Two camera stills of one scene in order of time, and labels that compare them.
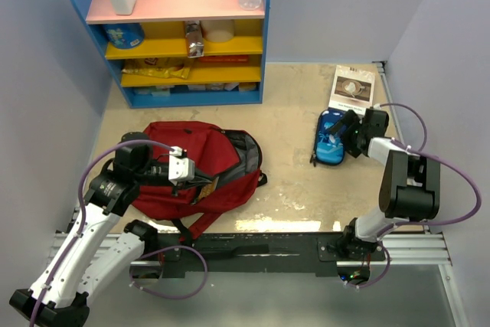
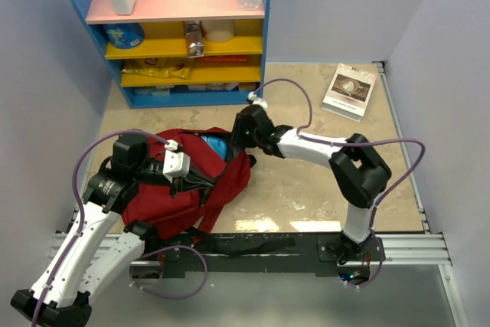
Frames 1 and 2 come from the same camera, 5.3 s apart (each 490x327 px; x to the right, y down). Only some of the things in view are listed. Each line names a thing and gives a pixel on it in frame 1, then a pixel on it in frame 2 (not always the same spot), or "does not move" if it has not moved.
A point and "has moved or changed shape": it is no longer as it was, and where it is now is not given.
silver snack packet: [195, 45] does not move
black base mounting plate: [259, 254] does not move
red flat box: [224, 59] does not move
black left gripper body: [150, 174] does not move
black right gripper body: [351, 138] -> [244, 136]
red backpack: [231, 158] has moved or changed shape
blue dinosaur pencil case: [330, 146] -> [217, 144]
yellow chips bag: [160, 67] does not move
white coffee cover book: [352, 89] does not move
